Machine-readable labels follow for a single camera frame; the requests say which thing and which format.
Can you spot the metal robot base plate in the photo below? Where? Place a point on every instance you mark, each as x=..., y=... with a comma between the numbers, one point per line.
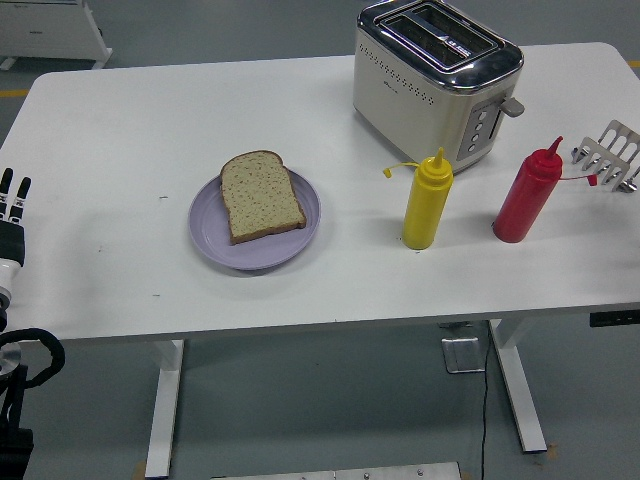
x=335, y=472

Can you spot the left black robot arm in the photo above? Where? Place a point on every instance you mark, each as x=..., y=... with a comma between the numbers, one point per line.
x=15, y=445

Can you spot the cream chrome toaster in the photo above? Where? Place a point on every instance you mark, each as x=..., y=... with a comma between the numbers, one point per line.
x=410, y=95

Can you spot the black table control panel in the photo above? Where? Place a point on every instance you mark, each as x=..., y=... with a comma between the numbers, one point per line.
x=615, y=319

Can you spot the purple plate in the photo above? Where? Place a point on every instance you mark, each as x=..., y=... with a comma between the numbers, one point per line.
x=260, y=252

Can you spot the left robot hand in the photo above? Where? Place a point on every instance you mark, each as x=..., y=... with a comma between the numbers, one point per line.
x=12, y=245

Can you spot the red squeeze bottle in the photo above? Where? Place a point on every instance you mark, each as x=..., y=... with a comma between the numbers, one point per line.
x=525, y=200

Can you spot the white table leg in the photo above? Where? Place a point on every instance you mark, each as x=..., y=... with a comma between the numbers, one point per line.
x=164, y=410
x=522, y=390

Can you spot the bread slice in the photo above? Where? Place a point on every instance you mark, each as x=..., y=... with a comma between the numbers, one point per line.
x=260, y=197

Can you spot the metal floor socket plate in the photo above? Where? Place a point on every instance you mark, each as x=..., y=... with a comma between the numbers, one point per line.
x=464, y=355

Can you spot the yellow squeeze bottle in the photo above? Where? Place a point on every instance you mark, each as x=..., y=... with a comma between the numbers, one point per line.
x=425, y=210

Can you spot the metal toast rack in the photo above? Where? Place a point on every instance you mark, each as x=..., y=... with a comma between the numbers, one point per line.
x=607, y=137

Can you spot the white background machine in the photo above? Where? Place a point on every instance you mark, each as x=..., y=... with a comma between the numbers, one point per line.
x=50, y=30

